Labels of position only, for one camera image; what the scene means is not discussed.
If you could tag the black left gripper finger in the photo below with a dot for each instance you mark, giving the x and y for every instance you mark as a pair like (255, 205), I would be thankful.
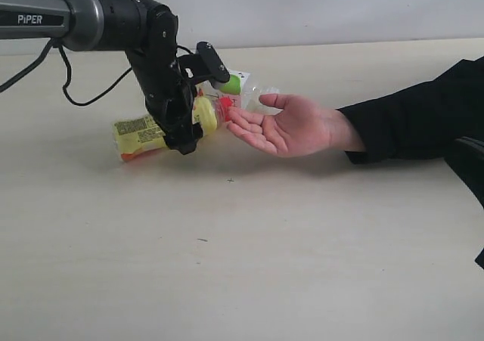
(184, 139)

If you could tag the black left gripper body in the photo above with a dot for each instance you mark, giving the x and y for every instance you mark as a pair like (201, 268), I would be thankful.
(168, 96)

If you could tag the person's open bare hand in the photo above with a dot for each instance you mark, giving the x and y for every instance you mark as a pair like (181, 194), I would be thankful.
(300, 128)

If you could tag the white pear label bottle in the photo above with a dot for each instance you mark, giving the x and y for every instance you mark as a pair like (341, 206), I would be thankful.
(243, 89)

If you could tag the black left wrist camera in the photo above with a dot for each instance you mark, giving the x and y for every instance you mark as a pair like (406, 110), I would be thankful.
(204, 65)

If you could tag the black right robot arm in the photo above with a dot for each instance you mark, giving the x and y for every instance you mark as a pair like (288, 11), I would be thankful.
(465, 158)

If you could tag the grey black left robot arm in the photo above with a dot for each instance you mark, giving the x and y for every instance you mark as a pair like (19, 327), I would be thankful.
(145, 30)

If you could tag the yellow label red cap bottle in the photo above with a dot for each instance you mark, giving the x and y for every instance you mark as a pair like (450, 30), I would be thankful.
(136, 137)

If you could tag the black sleeved forearm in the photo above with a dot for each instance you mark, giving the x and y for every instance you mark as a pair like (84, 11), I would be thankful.
(422, 121)

